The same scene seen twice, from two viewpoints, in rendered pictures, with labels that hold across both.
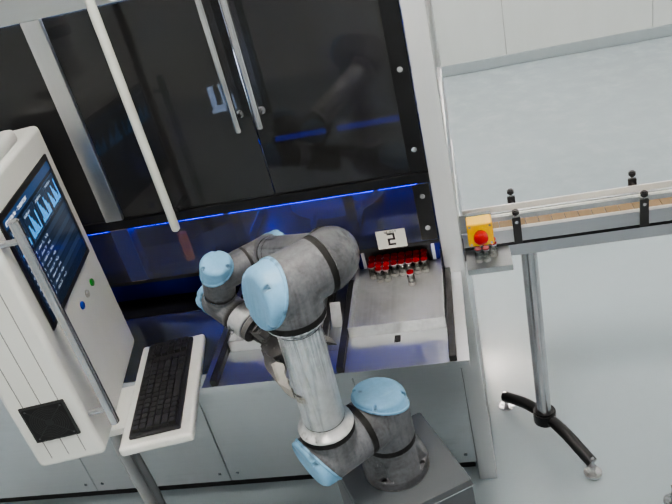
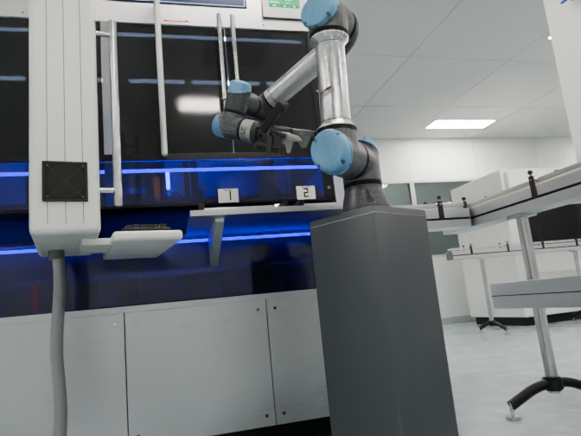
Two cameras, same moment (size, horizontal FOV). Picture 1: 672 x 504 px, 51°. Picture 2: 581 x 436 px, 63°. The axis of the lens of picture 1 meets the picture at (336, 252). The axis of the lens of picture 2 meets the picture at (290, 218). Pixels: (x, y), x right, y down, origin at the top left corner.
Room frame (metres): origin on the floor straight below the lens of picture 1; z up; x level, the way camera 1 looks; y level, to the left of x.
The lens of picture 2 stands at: (0.02, 0.84, 0.56)
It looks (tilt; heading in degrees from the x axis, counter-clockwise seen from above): 10 degrees up; 332
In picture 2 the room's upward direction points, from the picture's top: 6 degrees counter-clockwise
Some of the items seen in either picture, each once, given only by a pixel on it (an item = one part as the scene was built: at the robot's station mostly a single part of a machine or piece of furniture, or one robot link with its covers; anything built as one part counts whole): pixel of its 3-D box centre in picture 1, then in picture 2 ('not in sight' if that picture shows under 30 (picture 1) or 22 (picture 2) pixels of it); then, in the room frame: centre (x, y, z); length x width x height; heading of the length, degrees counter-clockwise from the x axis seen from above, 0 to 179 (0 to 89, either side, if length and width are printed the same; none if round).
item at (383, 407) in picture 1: (380, 413); (359, 162); (1.16, -0.01, 0.96); 0.13 x 0.12 x 0.14; 119
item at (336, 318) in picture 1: (334, 325); not in sight; (1.58, 0.05, 0.91); 0.14 x 0.03 x 0.06; 166
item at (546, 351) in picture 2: not in sight; (537, 300); (1.41, -1.06, 0.46); 0.09 x 0.09 x 0.77; 77
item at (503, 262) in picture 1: (488, 257); not in sight; (1.78, -0.44, 0.87); 0.14 x 0.13 x 0.02; 167
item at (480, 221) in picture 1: (479, 229); not in sight; (1.75, -0.41, 0.99); 0.08 x 0.07 x 0.07; 167
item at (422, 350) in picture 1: (339, 320); (278, 221); (1.66, 0.04, 0.87); 0.70 x 0.48 x 0.02; 77
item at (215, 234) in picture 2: not in sight; (216, 244); (1.70, 0.28, 0.79); 0.34 x 0.03 x 0.13; 167
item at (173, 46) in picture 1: (163, 110); (174, 88); (1.91, 0.36, 1.50); 0.47 x 0.01 x 0.59; 77
